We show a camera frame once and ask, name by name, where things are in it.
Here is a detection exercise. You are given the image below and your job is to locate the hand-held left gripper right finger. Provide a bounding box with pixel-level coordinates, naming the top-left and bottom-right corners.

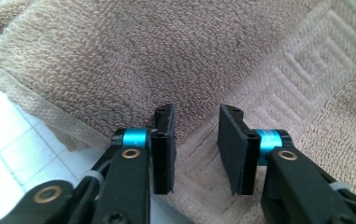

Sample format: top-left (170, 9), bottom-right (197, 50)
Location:
top-left (217, 104), bottom-right (356, 224)

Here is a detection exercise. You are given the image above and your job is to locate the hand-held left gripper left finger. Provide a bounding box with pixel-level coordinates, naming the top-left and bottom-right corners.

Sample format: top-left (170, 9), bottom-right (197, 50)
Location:
top-left (93, 104), bottom-right (178, 224)

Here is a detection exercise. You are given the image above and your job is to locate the beige terry towel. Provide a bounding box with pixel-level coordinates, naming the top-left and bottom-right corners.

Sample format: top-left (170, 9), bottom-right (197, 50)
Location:
top-left (0, 0), bottom-right (356, 224)

